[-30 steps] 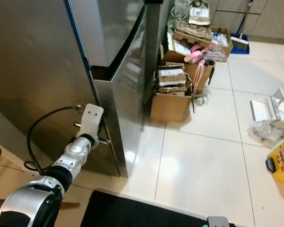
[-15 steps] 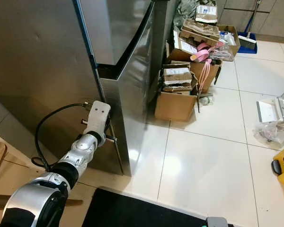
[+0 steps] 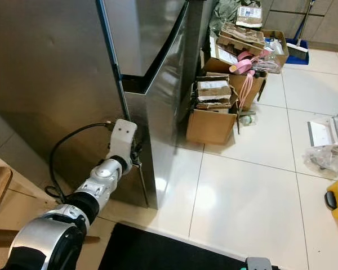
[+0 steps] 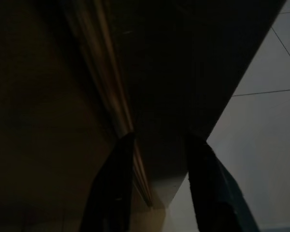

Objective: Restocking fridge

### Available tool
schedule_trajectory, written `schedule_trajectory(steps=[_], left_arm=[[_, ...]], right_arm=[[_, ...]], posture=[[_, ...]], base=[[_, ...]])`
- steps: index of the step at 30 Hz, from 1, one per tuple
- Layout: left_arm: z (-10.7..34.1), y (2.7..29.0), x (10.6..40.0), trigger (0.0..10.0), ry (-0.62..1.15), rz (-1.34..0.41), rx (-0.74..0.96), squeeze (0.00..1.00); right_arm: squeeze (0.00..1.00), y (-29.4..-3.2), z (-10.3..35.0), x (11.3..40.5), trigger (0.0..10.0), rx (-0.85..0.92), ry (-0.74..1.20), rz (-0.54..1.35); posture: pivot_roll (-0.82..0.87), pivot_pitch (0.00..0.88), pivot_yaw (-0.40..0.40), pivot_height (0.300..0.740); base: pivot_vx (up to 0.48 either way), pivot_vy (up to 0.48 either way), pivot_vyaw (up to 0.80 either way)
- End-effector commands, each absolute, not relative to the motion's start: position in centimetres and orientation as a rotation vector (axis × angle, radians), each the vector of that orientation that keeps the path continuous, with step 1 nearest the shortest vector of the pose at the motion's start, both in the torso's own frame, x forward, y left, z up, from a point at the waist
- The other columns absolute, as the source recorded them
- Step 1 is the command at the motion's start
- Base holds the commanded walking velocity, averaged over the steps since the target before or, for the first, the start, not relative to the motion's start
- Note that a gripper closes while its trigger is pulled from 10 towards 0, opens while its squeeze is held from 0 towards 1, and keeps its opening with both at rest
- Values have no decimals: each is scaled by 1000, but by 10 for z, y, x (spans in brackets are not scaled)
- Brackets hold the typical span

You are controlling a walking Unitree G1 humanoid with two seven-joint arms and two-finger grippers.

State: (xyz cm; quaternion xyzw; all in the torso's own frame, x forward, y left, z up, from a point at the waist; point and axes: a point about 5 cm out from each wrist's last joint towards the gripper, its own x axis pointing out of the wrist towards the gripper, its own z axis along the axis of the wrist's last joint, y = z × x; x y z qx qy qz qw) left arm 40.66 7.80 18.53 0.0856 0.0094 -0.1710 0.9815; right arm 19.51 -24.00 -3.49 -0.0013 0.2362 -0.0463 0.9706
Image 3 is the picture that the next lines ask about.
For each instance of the silver two-door fridge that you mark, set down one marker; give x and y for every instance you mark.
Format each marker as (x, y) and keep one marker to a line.
(56, 67)

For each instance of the small open cardboard box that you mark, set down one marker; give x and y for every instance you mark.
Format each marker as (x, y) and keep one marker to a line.
(208, 126)

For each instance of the empty clear plastic bottle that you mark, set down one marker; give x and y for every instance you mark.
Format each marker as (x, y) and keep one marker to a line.
(247, 118)

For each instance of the flat white brown carton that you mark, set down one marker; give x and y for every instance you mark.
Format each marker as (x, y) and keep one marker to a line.
(222, 55)

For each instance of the large open cardboard box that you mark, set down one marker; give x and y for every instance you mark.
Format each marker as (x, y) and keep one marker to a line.
(258, 84)

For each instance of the brown pulp packaging tray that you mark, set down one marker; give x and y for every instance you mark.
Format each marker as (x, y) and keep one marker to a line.
(245, 36)

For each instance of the grey-green plastic bag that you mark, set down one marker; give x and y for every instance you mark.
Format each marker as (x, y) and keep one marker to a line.
(222, 14)

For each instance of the cardboard box with cleaning bottles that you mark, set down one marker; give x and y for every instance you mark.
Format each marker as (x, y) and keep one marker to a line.
(279, 48)

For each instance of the brown parcel with white label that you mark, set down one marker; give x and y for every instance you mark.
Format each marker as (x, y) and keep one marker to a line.
(249, 14)

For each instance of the blue dustpan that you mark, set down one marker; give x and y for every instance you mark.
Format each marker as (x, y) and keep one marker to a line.
(298, 56)

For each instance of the clear plastic bag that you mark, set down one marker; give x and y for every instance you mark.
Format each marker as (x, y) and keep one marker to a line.
(327, 160)

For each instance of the grey kitchen counter cabinet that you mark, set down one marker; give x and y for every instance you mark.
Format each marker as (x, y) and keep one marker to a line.
(332, 22)

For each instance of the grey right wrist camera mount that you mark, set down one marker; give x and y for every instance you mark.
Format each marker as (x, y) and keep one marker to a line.
(259, 264)

